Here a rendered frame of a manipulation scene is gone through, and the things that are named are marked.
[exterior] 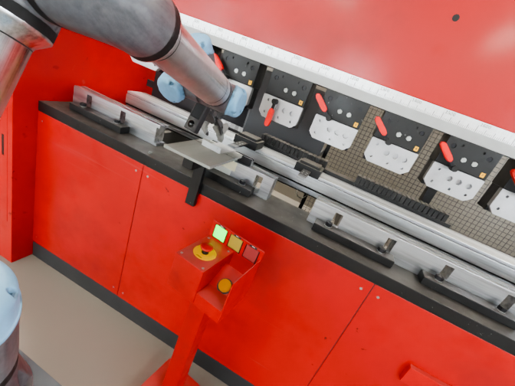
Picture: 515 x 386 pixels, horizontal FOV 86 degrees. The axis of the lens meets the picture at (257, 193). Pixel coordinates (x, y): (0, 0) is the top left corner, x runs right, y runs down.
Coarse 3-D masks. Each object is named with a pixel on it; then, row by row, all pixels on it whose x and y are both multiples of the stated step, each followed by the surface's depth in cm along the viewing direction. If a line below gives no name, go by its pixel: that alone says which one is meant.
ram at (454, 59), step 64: (192, 0) 100; (256, 0) 92; (320, 0) 86; (384, 0) 81; (448, 0) 76; (512, 0) 72; (384, 64) 85; (448, 64) 79; (512, 64) 75; (448, 128) 83; (512, 128) 78
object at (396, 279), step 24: (72, 120) 119; (120, 144) 114; (144, 144) 120; (168, 168) 109; (216, 192) 104; (264, 216) 100; (288, 216) 105; (312, 240) 96; (360, 264) 92; (408, 288) 89; (432, 312) 88; (456, 312) 86; (480, 336) 85; (504, 336) 83
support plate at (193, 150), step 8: (168, 144) 92; (176, 144) 95; (184, 144) 98; (192, 144) 102; (200, 144) 105; (176, 152) 90; (184, 152) 90; (192, 152) 93; (200, 152) 96; (208, 152) 99; (216, 152) 102; (232, 152) 110; (192, 160) 89; (200, 160) 89; (208, 160) 92; (216, 160) 95; (224, 160) 98; (232, 160) 103; (208, 168) 88
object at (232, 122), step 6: (240, 114) 108; (246, 114) 107; (222, 120) 112; (228, 120) 110; (234, 120) 109; (240, 120) 108; (246, 120) 109; (228, 126) 112; (234, 126) 111; (240, 126) 109
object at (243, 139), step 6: (240, 132) 131; (246, 132) 136; (234, 138) 132; (240, 138) 131; (246, 138) 131; (252, 138) 130; (258, 138) 134; (228, 144) 117; (234, 144) 120; (240, 144) 123; (246, 144) 128; (252, 144) 130; (258, 144) 131
